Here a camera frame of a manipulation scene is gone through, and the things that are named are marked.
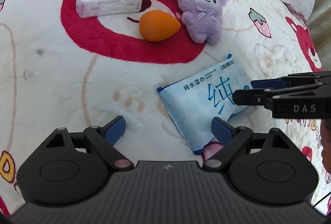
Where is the blue wet wipes pack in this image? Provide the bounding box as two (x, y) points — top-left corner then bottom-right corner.
(157, 54), (252, 155)

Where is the purple plush toy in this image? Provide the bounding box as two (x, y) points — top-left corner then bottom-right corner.
(177, 0), (229, 44)

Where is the white bear print blanket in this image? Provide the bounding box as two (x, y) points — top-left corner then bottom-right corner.
(1, 0), (323, 215)

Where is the orange makeup sponge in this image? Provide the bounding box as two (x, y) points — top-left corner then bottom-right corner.
(139, 10), (181, 42)

